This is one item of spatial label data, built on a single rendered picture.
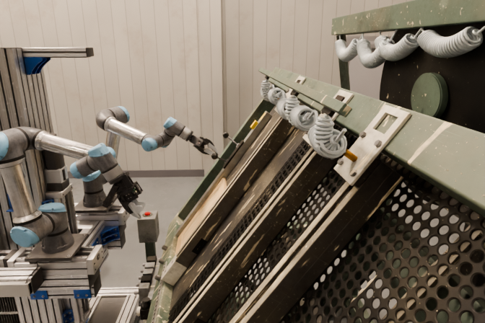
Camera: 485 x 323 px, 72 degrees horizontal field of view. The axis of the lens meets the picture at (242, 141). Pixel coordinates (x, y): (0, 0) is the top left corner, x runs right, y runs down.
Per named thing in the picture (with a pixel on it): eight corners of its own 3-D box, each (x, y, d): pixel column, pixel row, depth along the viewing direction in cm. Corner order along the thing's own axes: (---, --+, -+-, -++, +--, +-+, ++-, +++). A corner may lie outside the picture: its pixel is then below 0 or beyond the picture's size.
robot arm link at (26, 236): (58, 233, 165) (25, 125, 151) (34, 251, 151) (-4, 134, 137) (37, 233, 167) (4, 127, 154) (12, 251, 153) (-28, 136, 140)
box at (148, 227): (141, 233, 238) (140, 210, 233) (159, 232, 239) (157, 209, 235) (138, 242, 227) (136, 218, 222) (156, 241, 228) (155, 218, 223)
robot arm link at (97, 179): (79, 190, 217) (76, 171, 213) (95, 183, 228) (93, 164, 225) (93, 193, 212) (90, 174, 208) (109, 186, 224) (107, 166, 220)
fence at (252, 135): (181, 234, 214) (175, 231, 213) (271, 114, 198) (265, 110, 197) (180, 239, 209) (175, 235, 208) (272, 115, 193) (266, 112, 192)
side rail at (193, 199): (191, 219, 239) (177, 211, 236) (285, 94, 220) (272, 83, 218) (190, 223, 233) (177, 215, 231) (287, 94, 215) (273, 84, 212)
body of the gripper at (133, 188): (139, 199, 140) (123, 175, 137) (122, 208, 141) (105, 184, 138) (143, 191, 148) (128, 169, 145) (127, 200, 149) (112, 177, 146)
